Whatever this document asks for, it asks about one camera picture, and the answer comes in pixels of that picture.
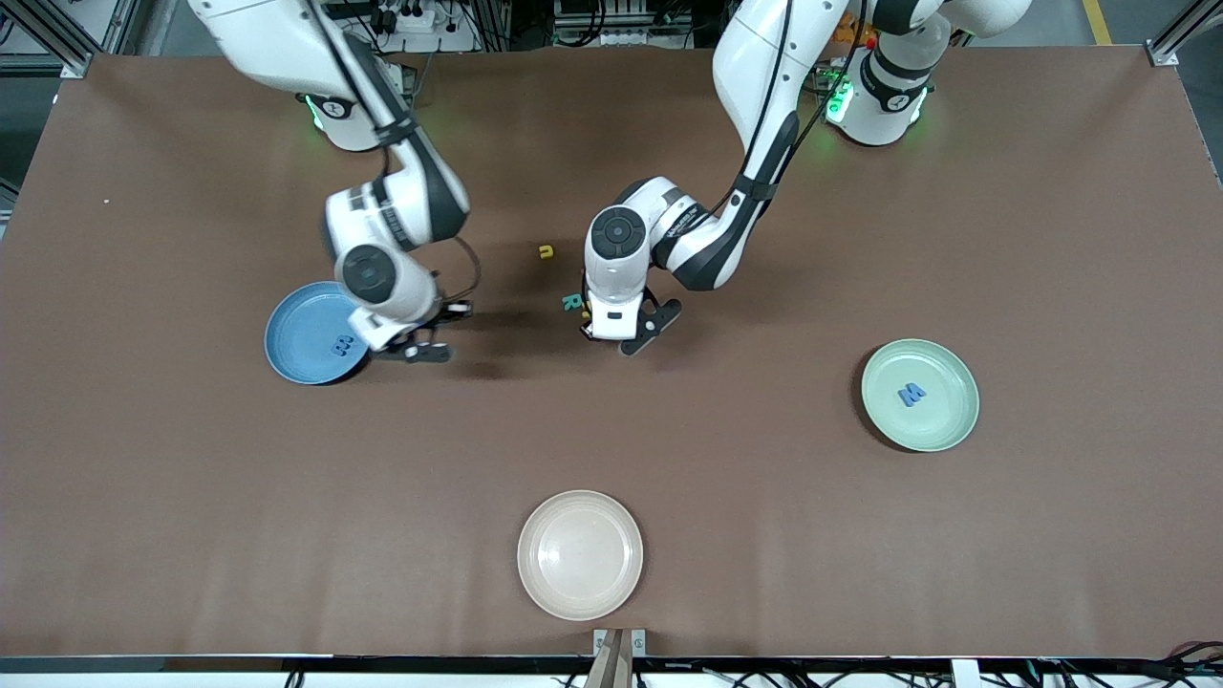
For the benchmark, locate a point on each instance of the orange packaged goods pile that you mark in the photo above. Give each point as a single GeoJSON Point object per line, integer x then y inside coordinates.
{"type": "Point", "coordinates": [850, 31]}

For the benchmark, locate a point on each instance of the metal camera pole bracket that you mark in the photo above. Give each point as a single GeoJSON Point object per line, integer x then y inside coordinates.
{"type": "Point", "coordinates": [619, 659]}

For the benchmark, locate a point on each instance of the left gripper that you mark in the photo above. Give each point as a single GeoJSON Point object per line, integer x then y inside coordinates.
{"type": "Point", "coordinates": [585, 329]}

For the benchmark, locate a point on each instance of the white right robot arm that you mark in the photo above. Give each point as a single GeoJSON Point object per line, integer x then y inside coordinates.
{"type": "Point", "coordinates": [401, 205]}

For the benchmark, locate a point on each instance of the green plate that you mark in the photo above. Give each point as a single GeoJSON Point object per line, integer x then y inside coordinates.
{"type": "Point", "coordinates": [941, 420]}

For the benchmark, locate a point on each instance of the white power strip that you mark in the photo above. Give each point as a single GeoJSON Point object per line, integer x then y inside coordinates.
{"type": "Point", "coordinates": [430, 33]}

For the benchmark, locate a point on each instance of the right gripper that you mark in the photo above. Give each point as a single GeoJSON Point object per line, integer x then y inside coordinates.
{"type": "Point", "coordinates": [441, 314]}

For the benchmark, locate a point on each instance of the silver aluminium frame post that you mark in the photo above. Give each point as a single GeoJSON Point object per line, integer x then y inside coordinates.
{"type": "Point", "coordinates": [76, 65]}
{"type": "Point", "coordinates": [1164, 55]}

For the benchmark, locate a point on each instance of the large blue foam letter M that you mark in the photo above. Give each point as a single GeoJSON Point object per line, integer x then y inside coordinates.
{"type": "Point", "coordinates": [912, 395]}

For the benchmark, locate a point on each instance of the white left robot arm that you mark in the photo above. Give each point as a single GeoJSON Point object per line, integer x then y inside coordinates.
{"type": "Point", "coordinates": [707, 248]}

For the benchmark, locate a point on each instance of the grey equipment rack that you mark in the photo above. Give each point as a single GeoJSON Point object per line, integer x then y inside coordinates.
{"type": "Point", "coordinates": [621, 24]}

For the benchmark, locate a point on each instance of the beige plate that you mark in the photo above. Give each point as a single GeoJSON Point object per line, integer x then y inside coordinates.
{"type": "Point", "coordinates": [580, 555]}

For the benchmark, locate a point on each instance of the blue plate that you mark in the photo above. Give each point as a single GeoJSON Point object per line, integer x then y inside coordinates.
{"type": "Point", "coordinates": [296, 334]}

